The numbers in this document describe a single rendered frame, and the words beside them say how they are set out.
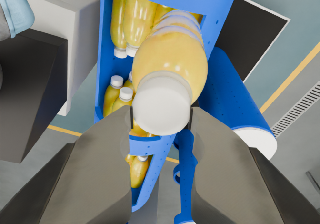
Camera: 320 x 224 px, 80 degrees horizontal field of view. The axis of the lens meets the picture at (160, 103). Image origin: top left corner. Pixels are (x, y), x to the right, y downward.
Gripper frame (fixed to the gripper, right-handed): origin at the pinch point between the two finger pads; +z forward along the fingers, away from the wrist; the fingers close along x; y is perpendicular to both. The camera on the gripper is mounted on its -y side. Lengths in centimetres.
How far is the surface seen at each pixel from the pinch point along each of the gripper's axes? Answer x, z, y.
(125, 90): -9.8, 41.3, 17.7
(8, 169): -217, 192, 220
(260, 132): 40, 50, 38
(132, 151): -7.1, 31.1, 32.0
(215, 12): 10.1, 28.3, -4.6
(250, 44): 68, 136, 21
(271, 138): 46, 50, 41
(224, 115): 29, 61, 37
